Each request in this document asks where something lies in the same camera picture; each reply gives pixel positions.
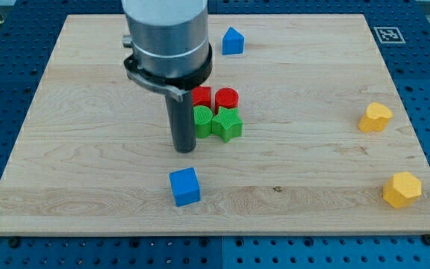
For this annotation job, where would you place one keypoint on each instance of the blue house-shaped block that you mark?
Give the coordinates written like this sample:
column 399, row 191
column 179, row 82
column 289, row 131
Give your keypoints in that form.
column 232, row 42

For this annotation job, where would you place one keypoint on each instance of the red cylinder block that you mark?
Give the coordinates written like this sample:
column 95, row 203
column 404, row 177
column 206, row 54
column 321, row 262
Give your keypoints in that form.
column 226, row 97

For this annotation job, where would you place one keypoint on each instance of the blue cube block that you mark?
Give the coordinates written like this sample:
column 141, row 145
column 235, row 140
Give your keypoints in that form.
column 185, row 186

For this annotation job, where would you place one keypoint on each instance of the white fiducial marker tag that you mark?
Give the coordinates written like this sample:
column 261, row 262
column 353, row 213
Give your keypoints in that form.
column 389, row 35

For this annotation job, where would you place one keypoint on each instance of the green star block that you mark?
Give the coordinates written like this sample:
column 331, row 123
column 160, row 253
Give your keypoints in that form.
column 227, row 124

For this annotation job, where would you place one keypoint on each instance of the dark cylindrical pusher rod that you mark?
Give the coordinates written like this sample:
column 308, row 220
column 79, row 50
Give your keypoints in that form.
column 182, row 123

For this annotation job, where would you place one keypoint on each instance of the yellow hexagon block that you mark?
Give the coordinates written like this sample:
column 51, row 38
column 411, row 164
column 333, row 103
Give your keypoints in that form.
column 402, row 190

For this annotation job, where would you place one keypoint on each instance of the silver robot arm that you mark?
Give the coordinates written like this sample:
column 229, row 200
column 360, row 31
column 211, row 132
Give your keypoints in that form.
column 171, row 56

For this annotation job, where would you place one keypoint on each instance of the wooden board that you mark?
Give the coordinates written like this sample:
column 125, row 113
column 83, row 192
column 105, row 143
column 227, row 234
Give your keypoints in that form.
column 95, row 152

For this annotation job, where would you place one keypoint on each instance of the black clamp mount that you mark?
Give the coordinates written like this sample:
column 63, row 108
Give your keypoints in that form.
column 175, row 88

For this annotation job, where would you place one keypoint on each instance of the green cylinder block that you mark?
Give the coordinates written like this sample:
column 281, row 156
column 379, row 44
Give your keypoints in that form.
column 203, row 116

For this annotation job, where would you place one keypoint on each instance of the yellow heart block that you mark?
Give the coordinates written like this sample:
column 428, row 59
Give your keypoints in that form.
column 375, row 118

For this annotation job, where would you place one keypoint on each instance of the red square block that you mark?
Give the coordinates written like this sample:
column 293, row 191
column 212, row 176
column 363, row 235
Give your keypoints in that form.
column 202, row 96

